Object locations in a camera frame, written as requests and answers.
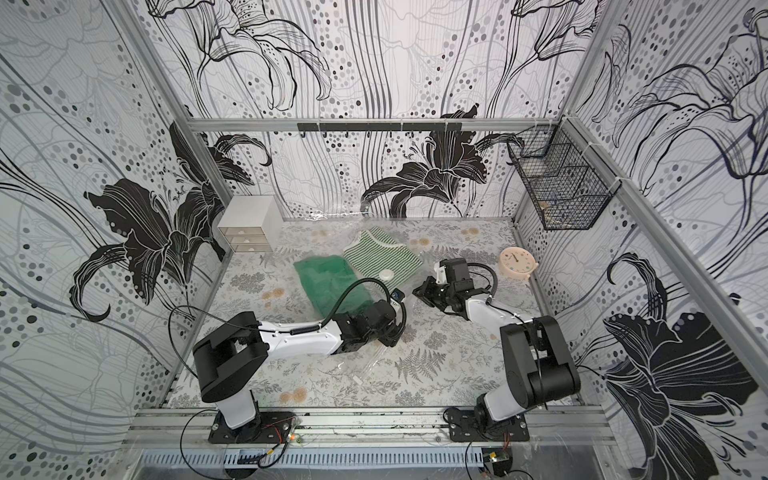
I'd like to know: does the black wire basket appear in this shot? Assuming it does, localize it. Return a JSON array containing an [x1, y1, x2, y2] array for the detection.
[[506, 119, 617, 231]]

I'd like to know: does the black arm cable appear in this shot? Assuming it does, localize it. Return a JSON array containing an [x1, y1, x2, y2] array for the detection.
[[317, 277, 394, 328], [466, 262, 499, 299]]

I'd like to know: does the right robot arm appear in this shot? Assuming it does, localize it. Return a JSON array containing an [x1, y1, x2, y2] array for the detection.
[[413, 258, 581, 426]]

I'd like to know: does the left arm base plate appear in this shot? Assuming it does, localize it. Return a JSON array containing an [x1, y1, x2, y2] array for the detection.
[[208, 411, 296, 445]]

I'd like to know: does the green white striped top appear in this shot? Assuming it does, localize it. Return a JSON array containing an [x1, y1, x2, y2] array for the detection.
[[343, 226, 423, 290]]

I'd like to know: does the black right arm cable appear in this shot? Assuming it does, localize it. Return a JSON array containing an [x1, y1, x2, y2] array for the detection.
[[466, 262, 499, 299]]

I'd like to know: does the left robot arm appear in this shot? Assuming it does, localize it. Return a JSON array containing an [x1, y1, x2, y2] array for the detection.
[[192, 289, 407, 430]]

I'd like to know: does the clear plastic vacuum bag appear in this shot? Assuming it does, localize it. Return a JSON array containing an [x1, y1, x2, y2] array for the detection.
[[281, 221, 439, 385]]

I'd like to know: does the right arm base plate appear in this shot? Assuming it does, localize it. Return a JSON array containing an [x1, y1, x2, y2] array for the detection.
[[443, 407, 530, 443]]

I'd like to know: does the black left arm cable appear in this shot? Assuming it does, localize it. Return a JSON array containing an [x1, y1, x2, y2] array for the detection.
[[317, 277, 394, 328]]

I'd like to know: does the green tank top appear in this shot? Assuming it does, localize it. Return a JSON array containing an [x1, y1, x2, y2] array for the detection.
[[294, 255, 373, 319]]

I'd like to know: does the white three-drawer organizer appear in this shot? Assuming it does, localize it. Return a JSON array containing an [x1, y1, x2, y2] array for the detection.
[[218, 196, 283, 253]]

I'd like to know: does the white vacuum bag valve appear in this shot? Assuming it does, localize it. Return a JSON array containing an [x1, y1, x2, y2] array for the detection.
[[378, 269, 395, 282]]

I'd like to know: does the white cable duct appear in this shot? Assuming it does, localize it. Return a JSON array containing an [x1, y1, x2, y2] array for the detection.
[[139, 446, 483, 470]]

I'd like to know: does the pink round clock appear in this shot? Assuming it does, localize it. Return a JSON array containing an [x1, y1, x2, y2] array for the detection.
[[499, 247, 539, 281]]

